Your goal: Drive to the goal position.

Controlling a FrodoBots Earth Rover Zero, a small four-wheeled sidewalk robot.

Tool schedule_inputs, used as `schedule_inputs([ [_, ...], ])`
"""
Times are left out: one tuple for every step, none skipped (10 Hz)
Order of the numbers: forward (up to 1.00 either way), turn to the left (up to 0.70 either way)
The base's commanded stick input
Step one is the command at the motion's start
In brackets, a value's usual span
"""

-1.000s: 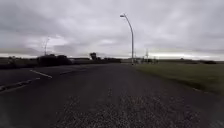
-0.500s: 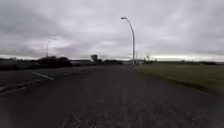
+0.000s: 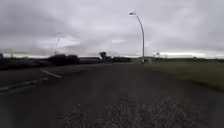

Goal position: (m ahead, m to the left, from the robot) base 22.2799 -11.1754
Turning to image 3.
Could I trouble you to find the dark tree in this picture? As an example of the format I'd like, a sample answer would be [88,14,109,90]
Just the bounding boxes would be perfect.
[98,51,109,62]

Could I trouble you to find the dark asphalt path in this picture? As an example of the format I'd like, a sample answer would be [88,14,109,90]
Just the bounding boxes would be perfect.
[0,62,224,128]

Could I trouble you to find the tall curved street lamp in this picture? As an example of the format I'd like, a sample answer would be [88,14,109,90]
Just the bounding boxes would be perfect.
[128,11,147,64]

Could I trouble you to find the low dark hedge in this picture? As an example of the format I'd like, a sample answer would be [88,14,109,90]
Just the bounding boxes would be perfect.
[111,56,133,63]

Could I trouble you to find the thin street lamp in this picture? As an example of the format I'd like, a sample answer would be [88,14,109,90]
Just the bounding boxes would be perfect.
[53,38,61,56]

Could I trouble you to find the grey asphalt road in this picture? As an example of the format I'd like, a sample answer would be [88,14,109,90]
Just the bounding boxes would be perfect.
[0,63,104,90]

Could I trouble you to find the grass verge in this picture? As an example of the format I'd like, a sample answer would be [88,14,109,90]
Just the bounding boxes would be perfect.
[143,58,224,93]

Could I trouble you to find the dark bushes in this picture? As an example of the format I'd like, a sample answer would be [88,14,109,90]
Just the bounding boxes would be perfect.
[48,53,81,67]

